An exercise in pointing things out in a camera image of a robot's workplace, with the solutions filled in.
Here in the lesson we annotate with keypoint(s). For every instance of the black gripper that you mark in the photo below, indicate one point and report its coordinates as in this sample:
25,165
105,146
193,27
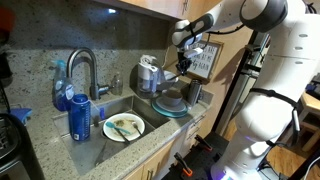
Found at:
183,64

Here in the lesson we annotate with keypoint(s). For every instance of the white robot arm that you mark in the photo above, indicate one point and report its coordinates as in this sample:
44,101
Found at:
288,66

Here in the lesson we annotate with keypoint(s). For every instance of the large white mixing bowl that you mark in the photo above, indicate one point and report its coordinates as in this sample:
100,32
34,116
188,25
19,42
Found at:
162,84

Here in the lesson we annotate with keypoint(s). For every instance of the small white ceramic bowl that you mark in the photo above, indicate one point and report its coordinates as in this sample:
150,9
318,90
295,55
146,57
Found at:
171,97

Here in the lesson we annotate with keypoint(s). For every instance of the wood framed dishes sign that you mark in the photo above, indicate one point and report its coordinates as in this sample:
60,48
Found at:
203,64

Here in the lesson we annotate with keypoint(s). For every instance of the stainless steel tumbler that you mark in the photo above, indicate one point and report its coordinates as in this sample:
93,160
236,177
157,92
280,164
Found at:
195,88

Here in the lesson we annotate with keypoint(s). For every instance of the white dish towel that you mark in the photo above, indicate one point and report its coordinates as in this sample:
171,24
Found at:
151,63

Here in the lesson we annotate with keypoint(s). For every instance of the white water filter pitcher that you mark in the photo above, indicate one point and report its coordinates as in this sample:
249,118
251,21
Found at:
147,80

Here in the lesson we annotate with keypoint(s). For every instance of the wooden upper cabinet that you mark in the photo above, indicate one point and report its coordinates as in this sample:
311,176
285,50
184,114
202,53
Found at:
166,9

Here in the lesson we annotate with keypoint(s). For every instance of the wooden cabinet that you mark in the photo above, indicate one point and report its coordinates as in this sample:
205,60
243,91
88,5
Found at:
166,9
156,166

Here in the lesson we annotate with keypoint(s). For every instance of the clear glass soap dispenser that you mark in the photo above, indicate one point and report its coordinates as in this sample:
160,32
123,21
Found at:
117,84

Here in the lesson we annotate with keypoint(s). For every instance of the metal fork on plate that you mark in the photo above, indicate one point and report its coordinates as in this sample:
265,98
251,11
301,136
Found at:
134,124

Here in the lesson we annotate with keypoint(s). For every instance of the dirty white plate in sink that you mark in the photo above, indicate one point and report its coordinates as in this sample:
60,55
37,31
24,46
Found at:
124,120

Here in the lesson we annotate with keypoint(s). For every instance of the black orange clamp far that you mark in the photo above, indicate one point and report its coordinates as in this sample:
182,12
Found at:
203,143

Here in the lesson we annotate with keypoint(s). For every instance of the black orange clamp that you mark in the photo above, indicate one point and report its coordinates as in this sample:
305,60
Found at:
203,143
187,171

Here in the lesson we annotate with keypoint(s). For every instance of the dark metal kitchen faucet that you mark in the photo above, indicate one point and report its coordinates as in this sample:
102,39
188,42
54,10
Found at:
96,91

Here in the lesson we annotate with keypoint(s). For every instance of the teal scrub brush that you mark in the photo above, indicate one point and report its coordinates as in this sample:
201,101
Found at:
120,131

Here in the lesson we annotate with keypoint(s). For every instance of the black orange clamp near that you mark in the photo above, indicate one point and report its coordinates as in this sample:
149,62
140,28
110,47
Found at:
187,171

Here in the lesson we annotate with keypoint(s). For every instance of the wooden lower cabinet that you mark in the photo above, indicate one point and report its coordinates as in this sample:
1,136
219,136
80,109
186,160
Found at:
156,166

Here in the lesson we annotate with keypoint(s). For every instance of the blue dish soap bottle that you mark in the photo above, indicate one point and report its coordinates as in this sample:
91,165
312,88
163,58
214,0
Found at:
62,90

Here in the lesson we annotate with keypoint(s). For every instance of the stainless steel sink basin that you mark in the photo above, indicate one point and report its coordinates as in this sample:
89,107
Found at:
87,154

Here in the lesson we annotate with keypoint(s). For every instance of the wooden side table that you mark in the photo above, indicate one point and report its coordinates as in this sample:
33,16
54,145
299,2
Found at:
310,119

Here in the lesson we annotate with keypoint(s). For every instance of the blue sponge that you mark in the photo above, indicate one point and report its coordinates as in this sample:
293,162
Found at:
22,114

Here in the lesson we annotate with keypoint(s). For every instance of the black toaster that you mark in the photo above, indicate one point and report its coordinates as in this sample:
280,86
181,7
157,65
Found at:
18,160

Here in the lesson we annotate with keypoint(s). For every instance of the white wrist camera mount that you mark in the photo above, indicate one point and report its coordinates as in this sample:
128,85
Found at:
193,50

